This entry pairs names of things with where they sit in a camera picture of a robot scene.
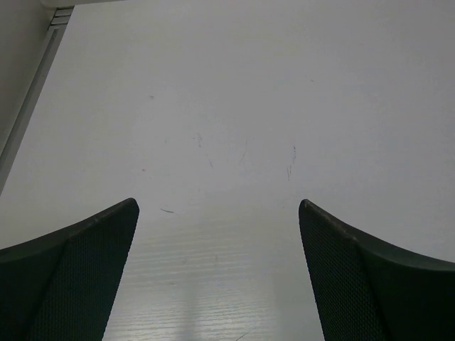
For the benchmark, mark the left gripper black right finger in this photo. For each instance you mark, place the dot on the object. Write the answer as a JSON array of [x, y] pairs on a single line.
[[369, 289]]

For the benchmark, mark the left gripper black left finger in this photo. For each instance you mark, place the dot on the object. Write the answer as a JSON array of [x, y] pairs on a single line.
[[62, 285]]

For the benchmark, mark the aluminium table edge rail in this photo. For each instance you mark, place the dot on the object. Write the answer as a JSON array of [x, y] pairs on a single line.
[[33, 32]]

